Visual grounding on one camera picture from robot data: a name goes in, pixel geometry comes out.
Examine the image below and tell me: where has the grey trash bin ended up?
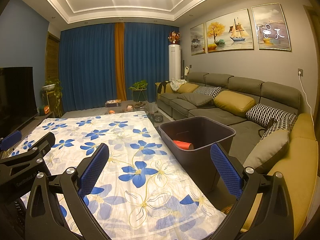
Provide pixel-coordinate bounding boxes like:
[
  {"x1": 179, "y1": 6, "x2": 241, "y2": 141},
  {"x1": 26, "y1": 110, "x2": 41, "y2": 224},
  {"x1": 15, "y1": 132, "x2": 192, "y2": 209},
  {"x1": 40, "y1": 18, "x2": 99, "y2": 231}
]
[{"x1": 158, "y1": 116, "x2": 236, "y2": 194}]

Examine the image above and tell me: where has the grey TV cabinet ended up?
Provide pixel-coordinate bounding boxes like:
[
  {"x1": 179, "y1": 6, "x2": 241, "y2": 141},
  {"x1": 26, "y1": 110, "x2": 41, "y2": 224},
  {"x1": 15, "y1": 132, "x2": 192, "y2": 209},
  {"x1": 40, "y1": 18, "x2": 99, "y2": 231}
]
[{"x1": 9, "y1": 112, "x2": 55, "y2": 150}]

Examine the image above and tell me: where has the black television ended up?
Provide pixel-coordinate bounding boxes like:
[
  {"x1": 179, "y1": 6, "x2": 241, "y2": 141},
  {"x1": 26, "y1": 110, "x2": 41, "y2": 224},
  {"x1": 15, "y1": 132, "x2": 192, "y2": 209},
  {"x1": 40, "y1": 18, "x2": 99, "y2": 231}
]
[{"x1": 0, "y1": 67, "x2": 37, "y2": 138}]

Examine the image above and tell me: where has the orange glowing clock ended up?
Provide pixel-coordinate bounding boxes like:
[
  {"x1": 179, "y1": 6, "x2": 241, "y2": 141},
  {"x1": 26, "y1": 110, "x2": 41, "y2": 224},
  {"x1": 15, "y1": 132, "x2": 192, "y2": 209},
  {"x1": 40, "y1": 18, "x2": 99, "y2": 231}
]
[{"x1": 39, "y1": 105, "x2": 50, "y2": 116}]

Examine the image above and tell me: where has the grey cushion near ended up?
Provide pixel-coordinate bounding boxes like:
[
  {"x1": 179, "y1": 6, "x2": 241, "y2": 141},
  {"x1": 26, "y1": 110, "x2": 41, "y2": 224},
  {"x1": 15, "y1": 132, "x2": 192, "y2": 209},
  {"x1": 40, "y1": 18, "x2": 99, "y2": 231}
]
[{"x1": 243, "y1": 130, "x2": 290, "y2": 174}]

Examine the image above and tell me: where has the grey cushion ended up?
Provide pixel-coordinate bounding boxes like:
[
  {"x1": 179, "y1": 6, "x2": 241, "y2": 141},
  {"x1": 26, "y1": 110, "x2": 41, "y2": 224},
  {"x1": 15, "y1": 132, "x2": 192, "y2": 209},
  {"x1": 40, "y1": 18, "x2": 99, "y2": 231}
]
[
  {"x1": 177, "y1": 93, "x2": 213, "y2": 107},
  {"x1": 243, "y1": 130, "x2": 290, "y2": 174}
]

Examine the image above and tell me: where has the grey sectional sofa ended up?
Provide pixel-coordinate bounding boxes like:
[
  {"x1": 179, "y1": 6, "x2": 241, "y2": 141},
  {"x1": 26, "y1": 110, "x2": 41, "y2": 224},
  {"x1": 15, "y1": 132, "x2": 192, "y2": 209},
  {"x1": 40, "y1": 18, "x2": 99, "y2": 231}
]
[{"x1": 157, "y1": 72, "x2": 318, "y2": 236}]

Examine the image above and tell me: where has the hanging plant on shelf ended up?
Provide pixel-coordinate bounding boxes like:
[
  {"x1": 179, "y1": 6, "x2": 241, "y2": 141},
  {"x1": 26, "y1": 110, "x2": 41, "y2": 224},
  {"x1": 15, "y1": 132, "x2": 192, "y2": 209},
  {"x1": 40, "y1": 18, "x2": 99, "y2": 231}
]
[{"x1": 41, "y1": 79, "x2": 63, "y2": 118}]

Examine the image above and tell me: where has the box on coffee table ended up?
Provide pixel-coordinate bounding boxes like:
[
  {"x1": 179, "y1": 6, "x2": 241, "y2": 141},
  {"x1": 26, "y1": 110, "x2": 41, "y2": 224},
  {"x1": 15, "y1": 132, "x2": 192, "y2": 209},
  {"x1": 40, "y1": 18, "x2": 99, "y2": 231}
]
[{"x1": 105, "y1": 99, "x2": 122, "y2": 107}]

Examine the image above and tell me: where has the yellow cushion near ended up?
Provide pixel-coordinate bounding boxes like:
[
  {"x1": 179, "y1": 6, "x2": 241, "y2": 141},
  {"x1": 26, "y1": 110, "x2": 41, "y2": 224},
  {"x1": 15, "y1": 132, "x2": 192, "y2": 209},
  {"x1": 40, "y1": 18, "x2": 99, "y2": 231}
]
[{"x1": 214, "y1": 90, "x2": 256, "y2": 118}]

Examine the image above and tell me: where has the yellow cushion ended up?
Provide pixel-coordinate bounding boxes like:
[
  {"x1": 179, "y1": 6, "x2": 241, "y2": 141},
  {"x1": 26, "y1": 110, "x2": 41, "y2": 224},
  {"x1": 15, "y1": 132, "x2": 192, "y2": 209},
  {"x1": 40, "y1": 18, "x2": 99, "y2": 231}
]
[
  {"x1": 177, "y1": 83, "x2": 199, "y2": 94},
  {"x1": 214, "y1": 90, "x2": 256, "y2": 118}
]

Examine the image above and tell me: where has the pig doll figure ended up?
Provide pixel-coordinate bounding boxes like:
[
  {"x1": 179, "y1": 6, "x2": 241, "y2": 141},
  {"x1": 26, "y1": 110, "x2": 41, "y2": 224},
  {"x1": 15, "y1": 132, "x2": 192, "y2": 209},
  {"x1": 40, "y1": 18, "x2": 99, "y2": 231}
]
[{"x1": 124, "y1": 104, "x2": 135, "y2": 112}]

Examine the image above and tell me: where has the orange curtain strip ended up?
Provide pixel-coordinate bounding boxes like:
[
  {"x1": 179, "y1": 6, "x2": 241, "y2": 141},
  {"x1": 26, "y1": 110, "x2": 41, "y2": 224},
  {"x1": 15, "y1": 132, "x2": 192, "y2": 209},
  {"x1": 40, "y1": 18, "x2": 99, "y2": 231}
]
[{"x1": 114, "y1": 22, "x2": 127, "y2": 101}]

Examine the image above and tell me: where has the dark tea tray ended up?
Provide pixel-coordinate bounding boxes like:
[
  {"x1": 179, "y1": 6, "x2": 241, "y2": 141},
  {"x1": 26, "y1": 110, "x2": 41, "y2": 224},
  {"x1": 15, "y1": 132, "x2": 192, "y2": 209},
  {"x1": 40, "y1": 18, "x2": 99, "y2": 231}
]
[{"x1": 135, "y1": 101, "x2": 145, "y2": 108}]

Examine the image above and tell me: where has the black white patterned cushion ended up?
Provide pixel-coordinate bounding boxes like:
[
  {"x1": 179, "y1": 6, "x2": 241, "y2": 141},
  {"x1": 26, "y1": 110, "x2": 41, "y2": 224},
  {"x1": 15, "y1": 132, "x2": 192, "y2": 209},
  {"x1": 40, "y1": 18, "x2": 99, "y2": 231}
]
[{"x1": 194, "y1": 86, "x2": 222, "y2": 105}]

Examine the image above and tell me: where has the potted green plant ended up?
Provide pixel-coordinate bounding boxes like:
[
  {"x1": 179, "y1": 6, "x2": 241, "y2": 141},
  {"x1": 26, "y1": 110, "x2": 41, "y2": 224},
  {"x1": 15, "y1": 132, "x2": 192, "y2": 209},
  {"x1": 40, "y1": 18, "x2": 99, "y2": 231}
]
[{"x1": 129, "y1": 80, "x2": 148, "y2": 102}]

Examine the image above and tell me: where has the yellow cushion far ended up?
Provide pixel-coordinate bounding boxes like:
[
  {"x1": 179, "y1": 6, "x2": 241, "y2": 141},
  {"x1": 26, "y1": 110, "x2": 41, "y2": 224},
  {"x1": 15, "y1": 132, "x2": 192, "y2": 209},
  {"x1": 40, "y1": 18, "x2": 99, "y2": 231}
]
[{"x1": 177, "y1": 83, "x2": 199, "y2": 94}]

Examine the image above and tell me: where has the white cloth on sofa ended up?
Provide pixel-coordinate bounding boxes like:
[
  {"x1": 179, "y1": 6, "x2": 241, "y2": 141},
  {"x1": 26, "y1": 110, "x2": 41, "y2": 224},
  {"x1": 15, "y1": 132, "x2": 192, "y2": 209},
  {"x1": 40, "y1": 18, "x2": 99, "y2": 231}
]
[{"x1": 170, "y1": 78, "x2": 187, "y2": 92}]

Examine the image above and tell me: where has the blue curtain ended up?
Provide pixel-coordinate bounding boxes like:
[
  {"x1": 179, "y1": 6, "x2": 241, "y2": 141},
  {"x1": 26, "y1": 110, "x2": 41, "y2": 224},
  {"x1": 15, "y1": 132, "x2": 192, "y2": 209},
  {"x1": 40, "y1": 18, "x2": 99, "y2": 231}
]
[{"x1": 59, "y1": 23, "x2": 179, "y2": 112}]

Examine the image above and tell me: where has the black jacket on sofa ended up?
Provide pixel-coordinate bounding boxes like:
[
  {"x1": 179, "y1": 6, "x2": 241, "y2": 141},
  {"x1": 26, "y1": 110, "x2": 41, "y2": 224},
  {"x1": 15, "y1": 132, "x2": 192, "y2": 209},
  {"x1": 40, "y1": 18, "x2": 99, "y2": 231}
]
[{"x1": 157, "y1": 81, "x2": 170, "y2": 94}]

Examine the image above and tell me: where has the white standing air conditioner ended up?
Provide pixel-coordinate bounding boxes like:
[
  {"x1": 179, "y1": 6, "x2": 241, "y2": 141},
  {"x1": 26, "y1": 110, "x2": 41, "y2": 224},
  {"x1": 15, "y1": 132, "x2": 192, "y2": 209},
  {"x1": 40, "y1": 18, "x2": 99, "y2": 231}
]
[{"x1": 169, "y1": 44, "x2": 181, "y2": 81}]

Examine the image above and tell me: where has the sailboat tree painting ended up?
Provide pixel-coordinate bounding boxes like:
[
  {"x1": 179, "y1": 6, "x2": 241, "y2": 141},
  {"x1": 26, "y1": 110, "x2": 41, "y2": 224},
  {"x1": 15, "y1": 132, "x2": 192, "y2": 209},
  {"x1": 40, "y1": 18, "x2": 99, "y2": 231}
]
[{"x1": 206, "y1": 8, "x2": 254, "y2": 53}]

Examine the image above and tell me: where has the small left painting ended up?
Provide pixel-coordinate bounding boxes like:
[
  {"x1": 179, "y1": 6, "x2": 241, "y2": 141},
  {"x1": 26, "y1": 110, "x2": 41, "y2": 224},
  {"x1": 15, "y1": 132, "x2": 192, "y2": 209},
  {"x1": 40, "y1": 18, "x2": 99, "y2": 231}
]
[{"x1": 190, "y1": 23, "x2": 206, "y2": 55}]

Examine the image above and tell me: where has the right framed painting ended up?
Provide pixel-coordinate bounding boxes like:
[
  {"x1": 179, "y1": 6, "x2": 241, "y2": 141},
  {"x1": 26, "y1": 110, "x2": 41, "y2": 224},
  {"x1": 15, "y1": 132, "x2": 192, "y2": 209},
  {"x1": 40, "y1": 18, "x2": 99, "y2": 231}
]
[{"x1": 251, "y1": 3, "x2": 291, "y2": 51}]

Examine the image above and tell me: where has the artificial flower bouquet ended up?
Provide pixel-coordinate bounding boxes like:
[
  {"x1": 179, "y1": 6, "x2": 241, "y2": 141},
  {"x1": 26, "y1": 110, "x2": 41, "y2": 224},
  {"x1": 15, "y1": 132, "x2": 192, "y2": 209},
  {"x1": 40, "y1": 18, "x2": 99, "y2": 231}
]
[{"x1": 168, "y1": 31, "x2": 181, "y2": 44}]

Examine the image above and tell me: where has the white charging cable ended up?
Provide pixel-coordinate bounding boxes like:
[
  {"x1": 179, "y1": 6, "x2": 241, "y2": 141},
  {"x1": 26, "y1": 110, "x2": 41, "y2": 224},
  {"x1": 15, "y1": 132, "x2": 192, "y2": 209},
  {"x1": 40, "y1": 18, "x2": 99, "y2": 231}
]
[{"x1": 298, "y1": 73, "x2": 316, "y2": 126}]

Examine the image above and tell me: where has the wall power socket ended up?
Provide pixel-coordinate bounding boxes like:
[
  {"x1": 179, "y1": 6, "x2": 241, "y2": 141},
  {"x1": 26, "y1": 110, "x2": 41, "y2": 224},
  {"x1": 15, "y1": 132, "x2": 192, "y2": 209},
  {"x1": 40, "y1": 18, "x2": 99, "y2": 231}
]
[{"x1": 298, "y1": 68, "x2": 303, "y2": 77}]

